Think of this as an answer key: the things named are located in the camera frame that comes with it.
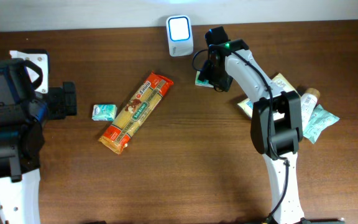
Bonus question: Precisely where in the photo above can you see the cream noodle packet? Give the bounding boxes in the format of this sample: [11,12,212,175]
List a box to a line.
[237,73,296,121]

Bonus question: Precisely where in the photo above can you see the teal flushable wipes pack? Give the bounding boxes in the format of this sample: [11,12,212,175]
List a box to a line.
[303,105,340,144]

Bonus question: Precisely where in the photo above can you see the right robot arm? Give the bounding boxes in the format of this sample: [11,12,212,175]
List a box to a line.
[198,27,306,223]

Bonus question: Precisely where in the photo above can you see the orange spaghetti packet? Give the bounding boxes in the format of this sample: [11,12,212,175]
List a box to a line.
[99,72,173,154]

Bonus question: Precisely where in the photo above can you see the white label packet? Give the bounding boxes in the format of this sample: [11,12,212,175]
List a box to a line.
[300,88,321,131]

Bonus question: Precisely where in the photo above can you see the small teal tissue pack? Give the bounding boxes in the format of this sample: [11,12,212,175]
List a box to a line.
[195,71,213,88]

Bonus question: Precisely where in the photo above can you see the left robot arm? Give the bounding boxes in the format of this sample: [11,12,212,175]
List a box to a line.
[0,49,77,223]

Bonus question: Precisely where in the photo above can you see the white barcode scanner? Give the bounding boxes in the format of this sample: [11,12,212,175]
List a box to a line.
[166,15,194,57]

